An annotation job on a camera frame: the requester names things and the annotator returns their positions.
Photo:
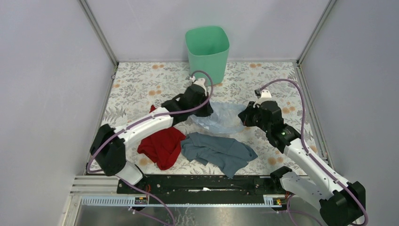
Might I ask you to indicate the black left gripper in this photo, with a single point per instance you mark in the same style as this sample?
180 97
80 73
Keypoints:
207 111

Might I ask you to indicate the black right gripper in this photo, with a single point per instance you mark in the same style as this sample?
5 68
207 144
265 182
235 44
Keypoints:
245 115

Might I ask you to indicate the light blue plastic trash bag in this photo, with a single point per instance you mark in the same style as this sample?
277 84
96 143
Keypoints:
223 120

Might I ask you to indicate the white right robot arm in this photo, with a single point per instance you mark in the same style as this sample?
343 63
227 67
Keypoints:
338 201

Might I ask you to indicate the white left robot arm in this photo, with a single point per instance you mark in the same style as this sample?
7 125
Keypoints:
110 144

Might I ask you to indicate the green plastic trash bin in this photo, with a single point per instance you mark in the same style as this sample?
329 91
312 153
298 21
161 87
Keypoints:
208 49

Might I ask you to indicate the grey-blue cloth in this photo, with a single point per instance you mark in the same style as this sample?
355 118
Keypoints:
228 154

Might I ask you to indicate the red cloth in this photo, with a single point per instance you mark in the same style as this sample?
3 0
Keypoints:
162 147

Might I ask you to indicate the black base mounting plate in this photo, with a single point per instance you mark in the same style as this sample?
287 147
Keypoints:
211 189

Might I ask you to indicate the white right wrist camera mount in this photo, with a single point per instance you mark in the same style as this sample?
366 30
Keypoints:
263 96

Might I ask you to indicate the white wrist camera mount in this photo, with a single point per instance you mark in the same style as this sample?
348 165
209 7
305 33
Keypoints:
263 96
200 82

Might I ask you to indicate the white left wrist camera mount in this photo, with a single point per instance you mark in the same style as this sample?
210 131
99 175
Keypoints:
200 82

